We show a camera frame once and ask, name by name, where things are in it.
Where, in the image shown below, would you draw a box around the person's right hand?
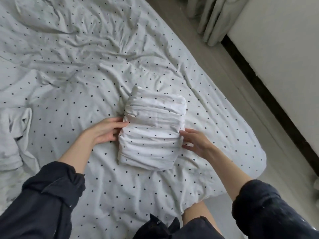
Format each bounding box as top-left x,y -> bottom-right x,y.
179,128 -> 217,160

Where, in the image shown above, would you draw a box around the person's left hand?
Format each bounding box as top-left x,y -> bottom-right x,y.
82,117 -> 129,146

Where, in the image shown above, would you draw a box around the white polka dot pants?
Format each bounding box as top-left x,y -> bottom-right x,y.
117,86 -> 188,171

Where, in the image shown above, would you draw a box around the cream white jacket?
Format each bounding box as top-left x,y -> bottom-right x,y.
0,106 -> 41,212

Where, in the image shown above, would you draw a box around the person's bare leg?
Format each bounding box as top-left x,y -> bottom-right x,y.
182,200 -> 222,234

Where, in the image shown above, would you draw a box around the person's black shorts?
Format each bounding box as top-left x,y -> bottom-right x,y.
132,214 -> 225,239

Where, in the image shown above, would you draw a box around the white dotted bed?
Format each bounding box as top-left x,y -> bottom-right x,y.
0,0 -> 267,239

